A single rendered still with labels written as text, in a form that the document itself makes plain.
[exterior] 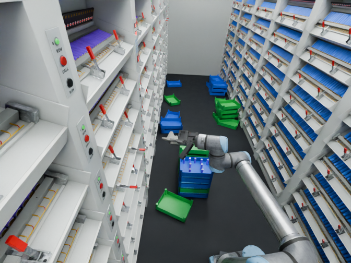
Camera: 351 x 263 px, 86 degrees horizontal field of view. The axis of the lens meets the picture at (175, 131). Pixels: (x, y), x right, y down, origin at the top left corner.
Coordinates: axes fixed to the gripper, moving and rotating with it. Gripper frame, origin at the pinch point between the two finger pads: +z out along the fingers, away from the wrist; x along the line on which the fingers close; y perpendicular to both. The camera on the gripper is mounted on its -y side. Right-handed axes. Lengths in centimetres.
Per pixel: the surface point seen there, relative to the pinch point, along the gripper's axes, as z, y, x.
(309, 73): -92, 80, -56
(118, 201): 6.7, -35.1, 26.9
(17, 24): -11, -2, 93
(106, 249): 0, -50, 38
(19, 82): -6, -8, 87
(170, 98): 90, 119, -205
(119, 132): 13.4, -3.6, 28.8
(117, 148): 9.2, -11.9, 33.3
